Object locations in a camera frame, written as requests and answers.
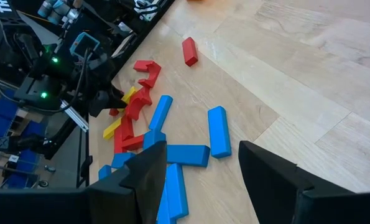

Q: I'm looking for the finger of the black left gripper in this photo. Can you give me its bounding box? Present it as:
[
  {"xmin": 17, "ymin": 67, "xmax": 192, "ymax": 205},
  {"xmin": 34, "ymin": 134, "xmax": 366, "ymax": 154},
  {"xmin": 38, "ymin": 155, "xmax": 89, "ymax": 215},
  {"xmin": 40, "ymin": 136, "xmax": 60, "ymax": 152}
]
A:
[
  {"xmin": 89, "ymin": 90, "xmax": 123, "ymax": 118},
  {"xmin": 109, "ymin": 83, "xmax": 127, "ymax": 105}
]

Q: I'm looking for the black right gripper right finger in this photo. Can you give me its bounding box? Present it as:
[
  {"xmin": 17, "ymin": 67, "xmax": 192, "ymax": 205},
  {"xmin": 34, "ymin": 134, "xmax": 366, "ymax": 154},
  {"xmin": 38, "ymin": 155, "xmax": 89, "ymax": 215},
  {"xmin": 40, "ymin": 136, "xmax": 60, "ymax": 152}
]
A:
[{"xmin": 238, "ymin": 140, "xmax": 370, "ymax": 224}]

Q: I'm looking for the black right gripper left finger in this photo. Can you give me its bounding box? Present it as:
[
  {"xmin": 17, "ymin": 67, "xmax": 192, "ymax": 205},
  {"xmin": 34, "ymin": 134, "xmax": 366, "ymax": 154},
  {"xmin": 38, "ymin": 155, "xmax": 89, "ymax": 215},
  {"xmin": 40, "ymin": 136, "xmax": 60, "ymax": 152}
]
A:
[{"xmin": 0, "ymin": 141, "xmax": 168, "ymax": 224}]

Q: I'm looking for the yellow wooden block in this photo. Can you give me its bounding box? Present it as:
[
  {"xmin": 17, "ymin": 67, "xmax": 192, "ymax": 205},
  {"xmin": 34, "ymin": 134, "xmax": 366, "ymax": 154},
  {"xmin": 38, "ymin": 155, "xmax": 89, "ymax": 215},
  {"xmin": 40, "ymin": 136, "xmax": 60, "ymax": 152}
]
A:
[
  {"xmin": 103, "ymin": 116, "xmax": 123, "ymax": 140},
  {"xmin": 119, "ymin": 86, "xmax": 139, "ymax": 105}
]

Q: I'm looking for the blue wooden block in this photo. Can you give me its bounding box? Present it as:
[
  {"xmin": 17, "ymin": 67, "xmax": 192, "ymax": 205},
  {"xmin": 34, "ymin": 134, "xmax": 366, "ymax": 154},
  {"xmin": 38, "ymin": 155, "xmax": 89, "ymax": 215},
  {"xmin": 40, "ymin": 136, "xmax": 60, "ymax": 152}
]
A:
[
  {"xmin": 165, "ymin": 144, "xmax": 211, "ymax": 168},
  {"xmin": 165, "ymin": 163, "xmax": 190, "ymax": 220},
  {"xmin": 142, "ymin": 129, "xmax": 167, "ymax": 150},
  {"xmin": 155, "ymin": 186, "xmax": 177, "ymax": 224},
  {"xmin": 98, "ymin": 151, "xmax": 136, "ymax": 180},
  {"xmin": 207, "ymin": 105, "xmax": 232, "ymax": 159},
  {"xmin": 149, "ymin": 95, "xmax": 174, "ymax": 131}
]

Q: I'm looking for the red wooden arch block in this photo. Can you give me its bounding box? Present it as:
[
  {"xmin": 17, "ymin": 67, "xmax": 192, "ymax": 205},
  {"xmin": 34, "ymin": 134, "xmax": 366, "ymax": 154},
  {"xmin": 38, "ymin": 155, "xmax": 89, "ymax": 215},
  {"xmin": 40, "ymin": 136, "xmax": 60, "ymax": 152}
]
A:
[
  {"xmin": 124, "ymin": 86, "xmax": 154, "ymax": 121},
  {"xmin": 133, "ymin": 60, "xmax": 162, "ymax": 89}
]

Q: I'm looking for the blue plastic crate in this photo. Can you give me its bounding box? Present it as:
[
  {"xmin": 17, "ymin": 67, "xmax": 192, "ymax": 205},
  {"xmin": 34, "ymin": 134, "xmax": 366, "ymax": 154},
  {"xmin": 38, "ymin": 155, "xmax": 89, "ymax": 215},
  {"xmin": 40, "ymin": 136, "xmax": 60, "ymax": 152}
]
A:
[{"xmin": 0, "ymin": 90, "xmax": 45, "ymax": 189}]

